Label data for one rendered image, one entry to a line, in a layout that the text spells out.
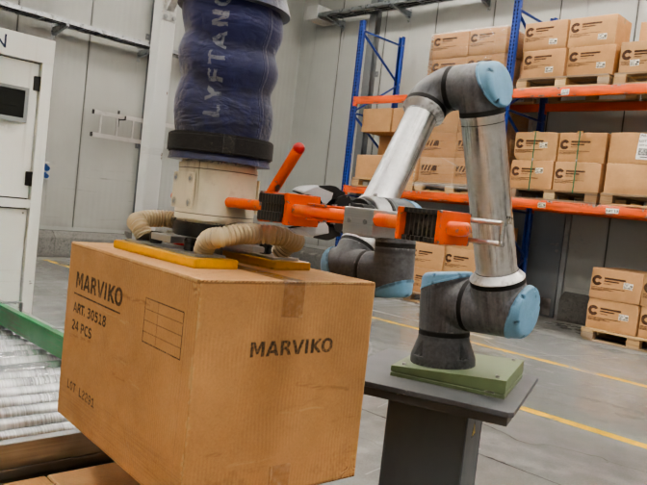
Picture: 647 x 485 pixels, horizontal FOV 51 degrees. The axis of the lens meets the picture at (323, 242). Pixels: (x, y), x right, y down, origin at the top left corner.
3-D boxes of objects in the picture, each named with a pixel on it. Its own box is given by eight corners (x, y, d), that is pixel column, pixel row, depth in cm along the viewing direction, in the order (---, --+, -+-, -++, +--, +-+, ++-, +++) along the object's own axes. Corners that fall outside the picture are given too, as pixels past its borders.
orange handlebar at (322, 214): (142, 199, 165) (144, 184, 165) (244, 209, 185) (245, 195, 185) (452, 241, 97) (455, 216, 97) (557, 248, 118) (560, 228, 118)
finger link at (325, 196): (276, 190, 130) (309, 206, 136) (297, 191, 126) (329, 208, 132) (281, 174, 131) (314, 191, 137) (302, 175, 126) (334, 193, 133)
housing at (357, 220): (340, 232, 114) (343, 205, 114) (368, 234, 119) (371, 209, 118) (370, 237, 109) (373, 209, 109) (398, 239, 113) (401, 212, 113)
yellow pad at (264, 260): (186, 250, 164) (188, 230, 163) (220, 252, 170) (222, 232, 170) (273, 270, 139) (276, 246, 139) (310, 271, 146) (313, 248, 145)
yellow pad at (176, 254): (112, 247, 151) (114, 225, 150) (152, 249, 158) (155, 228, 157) (194, 269, 126) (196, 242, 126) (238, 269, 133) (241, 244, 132)
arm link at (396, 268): (379, 294, 159) (383, 242, 159) (421, 300, 151) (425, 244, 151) (354, 295, 152) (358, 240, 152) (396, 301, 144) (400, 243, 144)
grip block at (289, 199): (253, 220, 129) (256, 190, 129) (293, 223, 136) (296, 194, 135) (281, 224, 123) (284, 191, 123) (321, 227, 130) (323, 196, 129)
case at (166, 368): (56, 411, 158) (71, 241, 156) (206, 395, 184) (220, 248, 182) (177, 518, 113) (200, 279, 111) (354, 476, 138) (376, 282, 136)
